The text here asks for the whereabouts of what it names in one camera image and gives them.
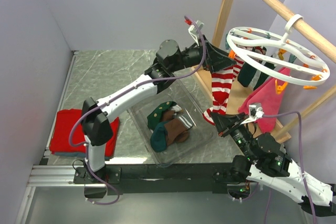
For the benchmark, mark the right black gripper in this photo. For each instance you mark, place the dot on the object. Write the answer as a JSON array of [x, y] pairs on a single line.
[[223, 123]]

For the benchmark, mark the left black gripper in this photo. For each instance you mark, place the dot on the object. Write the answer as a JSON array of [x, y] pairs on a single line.
[[214, 59]]

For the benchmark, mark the red white striped sock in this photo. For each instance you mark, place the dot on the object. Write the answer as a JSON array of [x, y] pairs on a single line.
[[221, 86]]

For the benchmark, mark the brown sock grey cuff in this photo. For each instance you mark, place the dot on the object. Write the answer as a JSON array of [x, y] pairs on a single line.
[[168, 115]]

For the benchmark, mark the teal santa sock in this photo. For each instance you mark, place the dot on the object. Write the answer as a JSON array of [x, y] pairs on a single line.
[[158, 137]]

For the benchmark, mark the green dotted duck sock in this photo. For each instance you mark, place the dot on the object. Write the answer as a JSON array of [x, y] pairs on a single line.
[[153, 119]]

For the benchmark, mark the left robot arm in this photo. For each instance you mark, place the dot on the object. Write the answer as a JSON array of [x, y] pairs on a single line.
[[98, 114]]

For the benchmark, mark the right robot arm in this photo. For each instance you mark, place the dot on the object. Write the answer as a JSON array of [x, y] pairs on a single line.
[[263, 162]]

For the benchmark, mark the white round clip hanger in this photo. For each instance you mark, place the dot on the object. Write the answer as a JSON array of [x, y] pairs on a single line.
[[281, 52]]

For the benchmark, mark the clear plastic bin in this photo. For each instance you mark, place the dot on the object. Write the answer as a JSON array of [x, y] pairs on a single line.
[[200, 134]]

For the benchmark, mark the pink towel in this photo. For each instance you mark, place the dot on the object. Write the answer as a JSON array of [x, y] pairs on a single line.
[[265, 103]]

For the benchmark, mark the red folded cloth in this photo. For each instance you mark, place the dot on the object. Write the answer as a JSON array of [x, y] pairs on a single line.
[[65, 120]]

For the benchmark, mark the wooden drying rack frame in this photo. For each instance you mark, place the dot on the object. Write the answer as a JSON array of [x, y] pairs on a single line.
[[319, 117]]

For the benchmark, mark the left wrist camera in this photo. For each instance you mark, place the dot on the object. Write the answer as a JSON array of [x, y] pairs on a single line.
[[192, 30]]

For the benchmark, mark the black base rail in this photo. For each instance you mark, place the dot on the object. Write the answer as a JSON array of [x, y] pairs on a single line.
[[218, 178]]

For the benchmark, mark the aluminium frame rail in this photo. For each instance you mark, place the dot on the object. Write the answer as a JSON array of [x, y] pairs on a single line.
[[84, 79]]

